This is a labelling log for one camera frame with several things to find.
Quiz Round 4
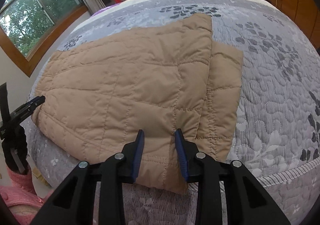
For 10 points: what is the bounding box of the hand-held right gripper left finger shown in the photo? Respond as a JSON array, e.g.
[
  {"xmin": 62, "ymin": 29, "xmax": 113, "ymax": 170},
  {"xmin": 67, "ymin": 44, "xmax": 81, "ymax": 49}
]
[{"xmin": 30, "ymin": 129, "xmax": 145, "ymax": 225}]

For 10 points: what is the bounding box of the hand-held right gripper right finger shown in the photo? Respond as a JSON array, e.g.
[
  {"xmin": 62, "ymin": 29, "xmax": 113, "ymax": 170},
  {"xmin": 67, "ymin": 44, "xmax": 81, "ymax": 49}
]
[{"xmin": 174, "ymin": 129, "xmax": 292, "ymax": 225}]

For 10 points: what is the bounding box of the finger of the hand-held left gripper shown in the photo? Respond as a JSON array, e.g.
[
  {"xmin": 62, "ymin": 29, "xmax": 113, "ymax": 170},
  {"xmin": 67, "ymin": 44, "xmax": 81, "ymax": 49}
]
[{"xmin": 10, "ymin": 96, "xmax": 46, "ymax": 122}]

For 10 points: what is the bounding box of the tan quilted coat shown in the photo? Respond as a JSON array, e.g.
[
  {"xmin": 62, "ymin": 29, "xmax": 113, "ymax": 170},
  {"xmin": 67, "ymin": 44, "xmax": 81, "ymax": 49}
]
[{"xmin": 31, "ymin": 12, "xmax": 244, "ymax": 194}]

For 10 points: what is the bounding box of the large wood-framed window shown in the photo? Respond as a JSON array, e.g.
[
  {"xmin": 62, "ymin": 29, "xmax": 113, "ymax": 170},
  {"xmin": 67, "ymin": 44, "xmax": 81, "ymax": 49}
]
[{"xmin": 0, "ymin": 0, "xmax": 88, "ymax": 77}]

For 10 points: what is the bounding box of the bed with grey quilt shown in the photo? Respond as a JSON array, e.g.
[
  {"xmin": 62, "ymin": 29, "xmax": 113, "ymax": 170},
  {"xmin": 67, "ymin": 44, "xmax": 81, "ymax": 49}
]
[{"xmin": 26, "ymin": 0, "xmax": 320, "ymax": 225}]

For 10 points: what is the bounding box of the purple floral blanket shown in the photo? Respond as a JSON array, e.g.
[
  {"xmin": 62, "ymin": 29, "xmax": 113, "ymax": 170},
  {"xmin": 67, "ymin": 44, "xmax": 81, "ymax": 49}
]
[{"xmin": 89, "ymin": 2, "xmax": 119, "ymax": 17}]

